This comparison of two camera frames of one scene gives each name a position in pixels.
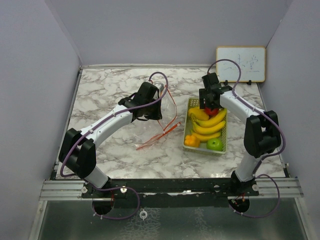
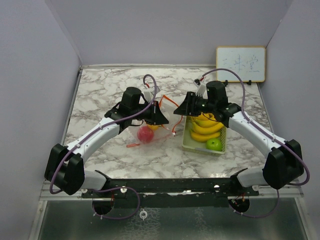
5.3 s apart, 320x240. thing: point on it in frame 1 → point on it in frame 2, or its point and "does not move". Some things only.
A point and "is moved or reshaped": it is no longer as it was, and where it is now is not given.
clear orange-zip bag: [169, 113] is moved or reshaped
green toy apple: [214, 144] does not move
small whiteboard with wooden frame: [251, 59] does not move
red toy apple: [210, 112] is moved or reshaped
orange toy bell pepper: [192, 140] → [153, 127]
